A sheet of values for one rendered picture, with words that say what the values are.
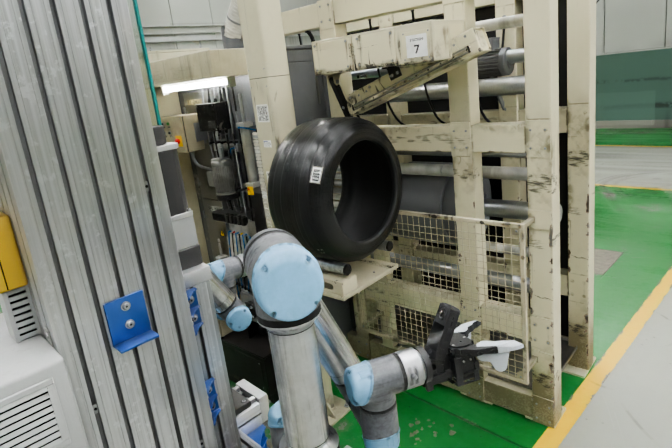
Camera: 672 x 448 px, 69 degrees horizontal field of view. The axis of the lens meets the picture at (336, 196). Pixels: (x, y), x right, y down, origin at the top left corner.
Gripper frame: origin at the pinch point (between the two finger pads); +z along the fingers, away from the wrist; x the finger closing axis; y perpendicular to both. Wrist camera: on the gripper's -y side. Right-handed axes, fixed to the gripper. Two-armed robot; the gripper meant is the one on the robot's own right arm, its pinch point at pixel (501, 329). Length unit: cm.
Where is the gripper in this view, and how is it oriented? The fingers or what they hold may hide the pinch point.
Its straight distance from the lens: 115.0
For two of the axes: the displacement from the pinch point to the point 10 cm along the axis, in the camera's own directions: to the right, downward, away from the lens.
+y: 1.6, 9.8, 1.1
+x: 3.0, 0.6, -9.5
